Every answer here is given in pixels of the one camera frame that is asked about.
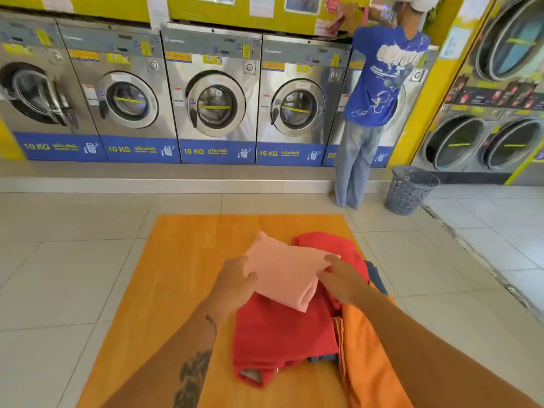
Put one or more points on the person's right hand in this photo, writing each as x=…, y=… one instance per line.
x=346, y=284

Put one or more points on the person's left hand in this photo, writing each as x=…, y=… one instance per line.
x=231, y=288

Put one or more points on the blue denim garment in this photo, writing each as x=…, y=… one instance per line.
x=376, y=278

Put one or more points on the red cloth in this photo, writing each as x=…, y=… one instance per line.
x=280, y=335
x=335, y=246

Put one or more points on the pink cloth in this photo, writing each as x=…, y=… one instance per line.
x=284, y=271

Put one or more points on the orange cloth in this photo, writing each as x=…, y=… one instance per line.
x=365, y=356

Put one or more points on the person's right forearm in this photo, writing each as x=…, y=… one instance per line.
x=425, y=361

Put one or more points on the person's left forearm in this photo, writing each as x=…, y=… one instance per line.
x=170, y=361

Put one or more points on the grey plastic laundry basket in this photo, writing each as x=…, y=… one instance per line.
x=410, y=189

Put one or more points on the small steel washing machine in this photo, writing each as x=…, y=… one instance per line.
x=59, y=146
x=140, y=148

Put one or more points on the large steel washing machine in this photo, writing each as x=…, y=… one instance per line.
x=408, y=118

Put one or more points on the stacked steel dryer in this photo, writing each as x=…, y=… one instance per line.
x=514, y=144
x=452, y=142

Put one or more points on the light blue wall notice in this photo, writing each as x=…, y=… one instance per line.
x=455, y=42

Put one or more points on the white paper wall notice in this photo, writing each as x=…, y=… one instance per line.
x=158, y=10
x=57, y=3
x=262, y=6

